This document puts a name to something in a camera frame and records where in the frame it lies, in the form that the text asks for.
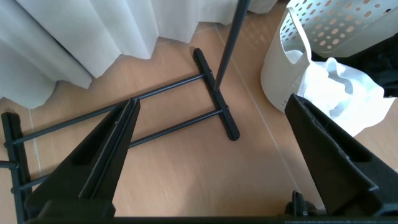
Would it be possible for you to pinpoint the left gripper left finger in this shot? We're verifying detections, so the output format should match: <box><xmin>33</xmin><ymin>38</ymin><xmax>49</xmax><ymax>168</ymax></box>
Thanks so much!
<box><xmin>24</xmin><ymin>98</ymin><xmax>141</xmax><ymax>218</ymax></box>

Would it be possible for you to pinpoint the white printed shirt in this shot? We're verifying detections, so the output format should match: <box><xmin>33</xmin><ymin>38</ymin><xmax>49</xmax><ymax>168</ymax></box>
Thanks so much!
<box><xmin>284</xmin><ymin>49</ymin><xmax>396</xmax><ymax>138</ymax></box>

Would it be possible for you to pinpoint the beige curtain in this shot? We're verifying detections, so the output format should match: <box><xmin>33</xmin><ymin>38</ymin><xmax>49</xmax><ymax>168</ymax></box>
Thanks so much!
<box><xmin>0</xmin><ymin>0</ymin><xmax>93</xmax><ymax>110</ymax></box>
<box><xmin>15</xmin><ymin>0</ymin><xmax>279</xmax><ymax>78</ymax></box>

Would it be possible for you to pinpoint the white laundry basket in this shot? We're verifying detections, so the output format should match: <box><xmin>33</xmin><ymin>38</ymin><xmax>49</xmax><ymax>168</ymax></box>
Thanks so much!
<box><xmin>260</xmin><ymin>0</ymin><xmax>398</xmax><ymax>113</ymax></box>

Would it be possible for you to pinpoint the black clothes rack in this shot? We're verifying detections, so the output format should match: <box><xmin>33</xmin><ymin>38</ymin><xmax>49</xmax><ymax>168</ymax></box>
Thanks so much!
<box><xmin>0</xmin><ymin>0</ymin><xmax>251</xmax><ymax>224</ymax></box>

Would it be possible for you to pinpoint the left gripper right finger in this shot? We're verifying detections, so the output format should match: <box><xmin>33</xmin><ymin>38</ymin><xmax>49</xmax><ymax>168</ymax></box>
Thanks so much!
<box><xmin>284</xmin><ymin>93</ymin><xmax>398</xmax><ymax>217</ymax></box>

